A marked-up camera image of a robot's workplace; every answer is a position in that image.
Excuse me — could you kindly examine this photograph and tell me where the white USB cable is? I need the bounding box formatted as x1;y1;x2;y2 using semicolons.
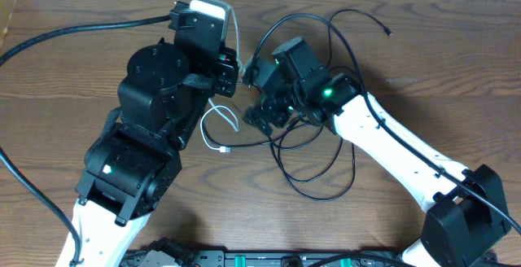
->
199;6;245;154

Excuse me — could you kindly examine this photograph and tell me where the thick black USB cable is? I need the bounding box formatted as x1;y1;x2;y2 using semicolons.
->
201;107;357;202

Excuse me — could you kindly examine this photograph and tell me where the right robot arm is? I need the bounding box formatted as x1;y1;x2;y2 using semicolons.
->
243;37;513;266

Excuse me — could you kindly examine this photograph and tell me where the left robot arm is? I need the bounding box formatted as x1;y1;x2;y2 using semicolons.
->
56;41;239;266

